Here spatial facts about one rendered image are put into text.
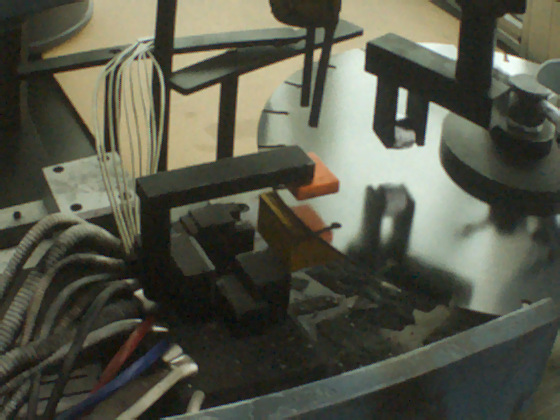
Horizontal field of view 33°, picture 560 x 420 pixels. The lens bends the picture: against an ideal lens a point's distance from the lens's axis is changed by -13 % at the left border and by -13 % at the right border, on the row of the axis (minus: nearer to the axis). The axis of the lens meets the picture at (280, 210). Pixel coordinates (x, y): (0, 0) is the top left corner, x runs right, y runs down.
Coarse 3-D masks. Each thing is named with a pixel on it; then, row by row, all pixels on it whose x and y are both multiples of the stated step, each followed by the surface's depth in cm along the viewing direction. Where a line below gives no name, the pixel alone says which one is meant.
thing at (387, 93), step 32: (480, 32) 50; (384, 64) 55; (416, 64) 53; (448, 64) 54; (480, 64) 51; (384, 96) 56; (416, 96) 56; (448, 96) 53; (480, 96) 51; (384, 128) 57; (416, 128) 57
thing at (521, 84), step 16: (496, 64) 61; (512, 80) 58; (528, 80) 59; (512, 96) 58; (528, 96) 57; (544, 96) 58; (512, 112) 59; (528, 112) 58; (544, 112) 57; (528, 128) 59
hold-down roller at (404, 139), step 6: (396, 120) 57; (402, 120) 57; (408, 120) 57; (396, 126) 57; (402, 126) 57; (408, 126) 57; (396, 132) 57; (402, 132) 57; (408, 132) 57; (414, 132) 57; (396, 138) 57; (402, 138) 57; (408, 138) 57; (414, 138) 57; (396, 144) 57; (402, 144) 57; (408, 144) 57
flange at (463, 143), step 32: (448, 128) 61; (480, 128) 62; (512, 128) 59; (544, 128) 60; (448, 160) 60; (480, 160) 58; (512, 160) 59; (544, 160) 59; (512, 192) 57; (544, 192) 56
